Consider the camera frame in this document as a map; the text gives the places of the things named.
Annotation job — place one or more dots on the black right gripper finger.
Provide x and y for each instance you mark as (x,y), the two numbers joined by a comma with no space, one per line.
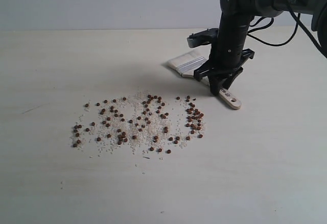
(214,84)
(228,82)

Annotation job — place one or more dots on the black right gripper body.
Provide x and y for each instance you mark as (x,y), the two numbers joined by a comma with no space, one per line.
(226,52)

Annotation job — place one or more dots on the wooden handle paint brush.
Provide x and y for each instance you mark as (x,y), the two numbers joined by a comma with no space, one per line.
(185,65)

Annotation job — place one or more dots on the red beans and rice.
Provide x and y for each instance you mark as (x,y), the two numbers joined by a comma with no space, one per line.
(146,122)

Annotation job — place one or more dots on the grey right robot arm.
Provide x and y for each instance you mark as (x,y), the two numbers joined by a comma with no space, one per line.
(310,15)

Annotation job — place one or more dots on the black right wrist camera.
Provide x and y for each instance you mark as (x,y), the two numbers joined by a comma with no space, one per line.
(202,38)

